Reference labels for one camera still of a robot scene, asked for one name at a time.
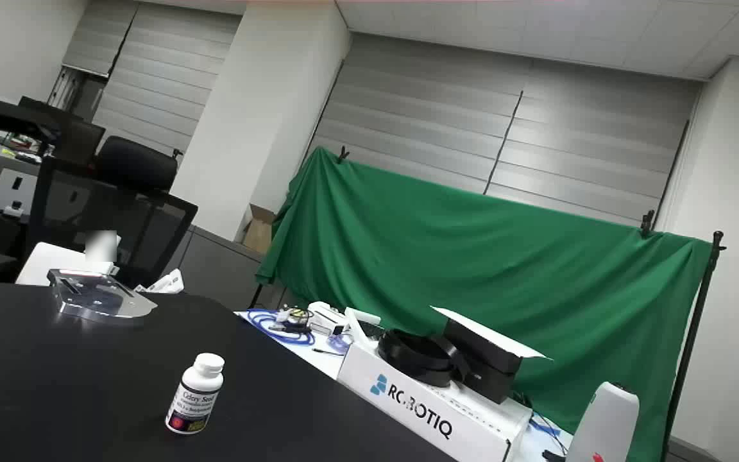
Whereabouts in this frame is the white pill bottle with label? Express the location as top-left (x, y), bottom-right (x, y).
top-left (161, 348), bottom-right (229, 438)

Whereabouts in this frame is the brown cardboard box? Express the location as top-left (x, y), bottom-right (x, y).
top-left (242, 202), bottom-right (278, 260)

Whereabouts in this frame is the green cloth backdrop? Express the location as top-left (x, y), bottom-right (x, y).
top-left (255, 143), bottom-right (719, 462)

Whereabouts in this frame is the grey window blind wide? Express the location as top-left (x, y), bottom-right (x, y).
top-left (310, 31), bottom-right (704, 230)

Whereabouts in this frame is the white Robotiq cardboard box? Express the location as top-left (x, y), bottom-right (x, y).
top-left (337, 332), bottom-right (535, 462)

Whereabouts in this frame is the black mesh office chair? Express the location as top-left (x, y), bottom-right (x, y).
top-left (36, 157), bottom-right (201, 291)

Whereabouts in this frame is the black padded office chair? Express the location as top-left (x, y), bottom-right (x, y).
top-left (92, 133), bottom-right (182, 197)

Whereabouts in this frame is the grey window blind narrow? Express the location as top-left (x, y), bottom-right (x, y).
top-left (60, 0), bottom-right (245, 158)

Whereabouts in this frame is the white rounded plastic object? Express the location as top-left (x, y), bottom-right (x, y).
top-left (562, 380), bottom-right (644, 462)

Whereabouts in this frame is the black backdrop stand pole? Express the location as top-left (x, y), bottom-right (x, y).
top-left (660, 229), bottom-right (728, 462)

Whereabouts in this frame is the blue coiled cable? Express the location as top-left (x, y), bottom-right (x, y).
top-left (245, 307), bottom-right (354, 355)

